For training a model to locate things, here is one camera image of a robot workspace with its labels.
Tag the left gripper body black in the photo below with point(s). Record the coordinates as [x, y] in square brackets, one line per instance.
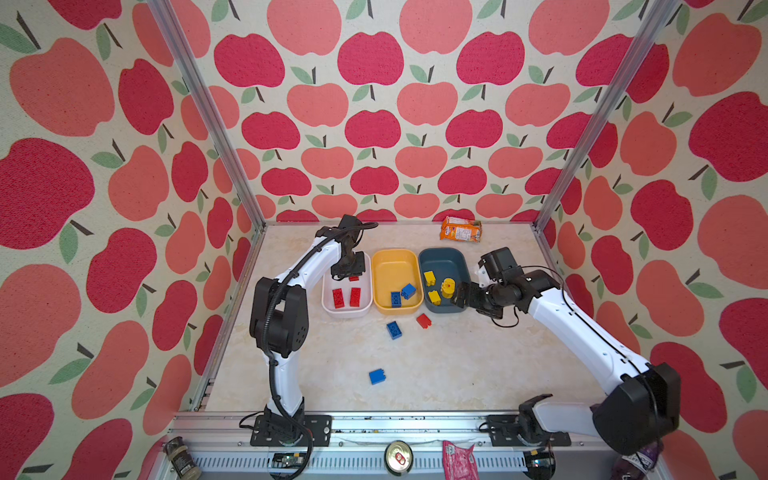
[353, 267]

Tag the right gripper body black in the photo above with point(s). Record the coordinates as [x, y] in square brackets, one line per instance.
[485, 300]

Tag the white plastic container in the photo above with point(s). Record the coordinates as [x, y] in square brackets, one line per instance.
[365, 284]

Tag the yellow plastic container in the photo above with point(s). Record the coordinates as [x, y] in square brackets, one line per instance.
[392, 270]

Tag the yellow round lego piece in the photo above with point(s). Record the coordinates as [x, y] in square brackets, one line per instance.
[448, 288]

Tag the dark teal plastic container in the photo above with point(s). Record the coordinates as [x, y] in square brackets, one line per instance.
[444, 262]

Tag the small red lego brick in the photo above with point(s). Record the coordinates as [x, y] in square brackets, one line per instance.
[424, 321]

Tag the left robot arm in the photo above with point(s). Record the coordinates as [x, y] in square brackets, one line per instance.
[279, 321]

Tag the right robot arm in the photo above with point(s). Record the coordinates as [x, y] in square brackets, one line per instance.
[642, 402]

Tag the orange snack packet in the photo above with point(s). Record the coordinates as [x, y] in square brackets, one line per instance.
[460, 229]

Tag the pink snack wrapper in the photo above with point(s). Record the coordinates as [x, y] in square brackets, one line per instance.
[459, 463]

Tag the black round object front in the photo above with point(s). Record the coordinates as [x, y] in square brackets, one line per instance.
[540, 465]

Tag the metal drink can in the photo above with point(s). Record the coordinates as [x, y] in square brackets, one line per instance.
[398, 458]

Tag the green circuit board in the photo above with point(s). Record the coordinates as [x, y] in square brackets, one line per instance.
[287, 460]

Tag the purple plastic bottle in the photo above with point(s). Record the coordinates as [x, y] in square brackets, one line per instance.
[637, 465]

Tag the dark glass jar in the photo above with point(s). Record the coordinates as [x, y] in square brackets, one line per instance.
[181, 460]

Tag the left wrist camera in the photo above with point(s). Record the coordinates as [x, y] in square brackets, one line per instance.
[350, 226]

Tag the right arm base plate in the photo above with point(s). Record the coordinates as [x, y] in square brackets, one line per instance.
[520, 430]

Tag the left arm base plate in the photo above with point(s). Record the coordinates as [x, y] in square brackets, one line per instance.
[274, 430]

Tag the front aluminium rail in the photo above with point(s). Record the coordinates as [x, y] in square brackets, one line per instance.
[375, 445]

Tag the left aluminium frame post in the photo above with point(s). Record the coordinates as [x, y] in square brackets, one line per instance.
[173, 34]

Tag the aluminium frame post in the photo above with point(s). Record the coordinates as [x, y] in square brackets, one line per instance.
[173, 34]
[659, 14]

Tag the right aluminium frame post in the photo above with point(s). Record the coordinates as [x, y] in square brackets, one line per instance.
[659, 14]

